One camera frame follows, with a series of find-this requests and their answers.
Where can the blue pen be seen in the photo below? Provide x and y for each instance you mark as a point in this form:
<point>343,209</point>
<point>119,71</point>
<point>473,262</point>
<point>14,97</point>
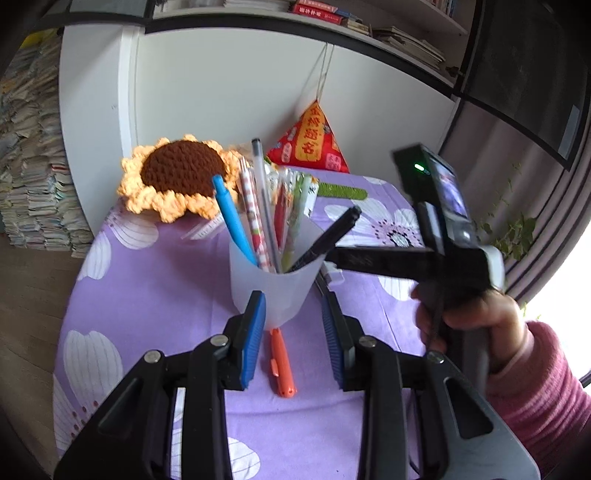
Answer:
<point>233,217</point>

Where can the pink checked pen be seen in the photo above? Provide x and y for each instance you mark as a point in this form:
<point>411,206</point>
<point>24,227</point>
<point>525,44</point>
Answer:
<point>251,207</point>

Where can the translucent grey gel pen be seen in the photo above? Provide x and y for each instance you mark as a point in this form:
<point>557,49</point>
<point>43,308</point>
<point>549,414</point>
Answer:
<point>263,194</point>

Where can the green crocheted stem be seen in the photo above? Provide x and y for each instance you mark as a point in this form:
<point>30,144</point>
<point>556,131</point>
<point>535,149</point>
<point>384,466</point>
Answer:
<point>344,190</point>

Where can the white printed ribbon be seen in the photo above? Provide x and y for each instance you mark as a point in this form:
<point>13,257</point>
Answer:
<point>207,228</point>

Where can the purple floral tablecloth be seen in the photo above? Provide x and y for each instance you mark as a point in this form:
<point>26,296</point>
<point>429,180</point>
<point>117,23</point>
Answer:
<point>161,286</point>

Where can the orange pen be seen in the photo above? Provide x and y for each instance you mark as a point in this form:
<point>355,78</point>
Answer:
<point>281,364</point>

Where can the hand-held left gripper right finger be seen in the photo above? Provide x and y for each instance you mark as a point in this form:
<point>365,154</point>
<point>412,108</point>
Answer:
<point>333,341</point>

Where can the red triangular hanging ornament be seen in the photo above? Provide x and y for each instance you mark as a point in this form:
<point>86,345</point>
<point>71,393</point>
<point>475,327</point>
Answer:
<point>309,143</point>

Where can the stack of books and papers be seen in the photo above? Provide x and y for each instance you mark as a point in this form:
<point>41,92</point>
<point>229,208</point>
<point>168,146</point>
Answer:
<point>32,175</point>

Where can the person's right hand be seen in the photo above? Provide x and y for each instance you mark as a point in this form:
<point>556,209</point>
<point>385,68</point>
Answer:
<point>503,323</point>

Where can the light green pen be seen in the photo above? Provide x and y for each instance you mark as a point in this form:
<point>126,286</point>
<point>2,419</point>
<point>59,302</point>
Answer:
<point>295,207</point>

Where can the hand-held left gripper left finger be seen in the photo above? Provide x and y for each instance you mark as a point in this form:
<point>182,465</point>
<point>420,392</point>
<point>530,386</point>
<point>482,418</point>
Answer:
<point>255,332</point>

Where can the person's right forearm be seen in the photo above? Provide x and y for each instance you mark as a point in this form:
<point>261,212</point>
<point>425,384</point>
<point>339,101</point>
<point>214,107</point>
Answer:
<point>545,392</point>

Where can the dark glass cabinet door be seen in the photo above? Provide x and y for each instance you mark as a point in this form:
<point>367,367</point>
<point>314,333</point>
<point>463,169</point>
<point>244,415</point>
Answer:
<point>521,69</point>

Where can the green leafy plant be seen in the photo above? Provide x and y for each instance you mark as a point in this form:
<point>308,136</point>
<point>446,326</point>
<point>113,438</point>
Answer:
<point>512,230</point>

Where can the crocheted sunflower head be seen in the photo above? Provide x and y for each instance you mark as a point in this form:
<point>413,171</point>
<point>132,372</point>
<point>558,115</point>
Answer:
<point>180,170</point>

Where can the grey pleated curtain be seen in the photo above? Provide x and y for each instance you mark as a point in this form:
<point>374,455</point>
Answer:
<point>554,207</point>

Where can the red pen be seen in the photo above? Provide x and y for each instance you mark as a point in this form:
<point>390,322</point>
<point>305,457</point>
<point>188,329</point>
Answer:
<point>280,217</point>

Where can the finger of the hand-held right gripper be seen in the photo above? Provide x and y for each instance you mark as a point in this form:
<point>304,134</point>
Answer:
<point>383,262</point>

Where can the white sunflower card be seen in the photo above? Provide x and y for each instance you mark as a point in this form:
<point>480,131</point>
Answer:
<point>310,194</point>

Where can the row of assorted books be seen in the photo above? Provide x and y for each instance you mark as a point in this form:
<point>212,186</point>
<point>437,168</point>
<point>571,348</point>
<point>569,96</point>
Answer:
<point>406,41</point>

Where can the black pen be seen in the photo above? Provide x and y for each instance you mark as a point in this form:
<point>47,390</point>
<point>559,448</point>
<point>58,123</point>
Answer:
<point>328,233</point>

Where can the translucent white plastic cup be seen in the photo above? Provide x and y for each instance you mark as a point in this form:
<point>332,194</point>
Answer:
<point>272,295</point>

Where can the white bookshelf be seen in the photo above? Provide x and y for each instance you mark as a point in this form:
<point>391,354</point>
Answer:
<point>207,83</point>

